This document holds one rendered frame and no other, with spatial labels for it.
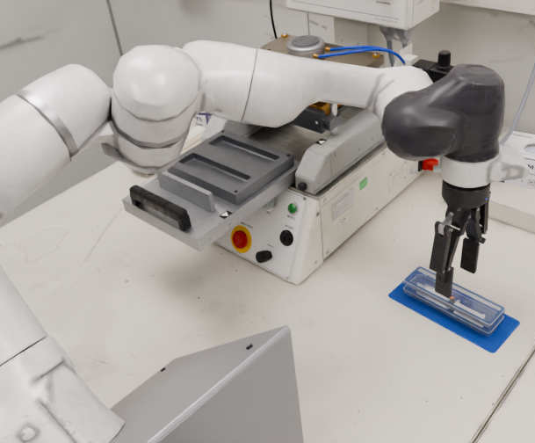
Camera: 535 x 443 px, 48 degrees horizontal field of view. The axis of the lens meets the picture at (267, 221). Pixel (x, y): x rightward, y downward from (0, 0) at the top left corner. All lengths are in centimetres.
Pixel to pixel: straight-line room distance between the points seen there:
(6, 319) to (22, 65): 190
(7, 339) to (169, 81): 35
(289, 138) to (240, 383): 84
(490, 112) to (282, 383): 49
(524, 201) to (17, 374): 109
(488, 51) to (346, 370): 91
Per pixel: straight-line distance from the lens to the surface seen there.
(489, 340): 118
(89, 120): 83
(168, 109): 77
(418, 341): 116
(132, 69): 78
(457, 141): 94
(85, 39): 270
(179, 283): 132
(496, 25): 163
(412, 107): 92
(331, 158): 121
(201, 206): 114
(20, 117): 81
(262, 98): 86
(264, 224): 129
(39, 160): 80
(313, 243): 124
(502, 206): 143
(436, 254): 106
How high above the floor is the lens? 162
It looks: 37 degrees down
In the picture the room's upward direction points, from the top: 7 degrees counter-clockwise
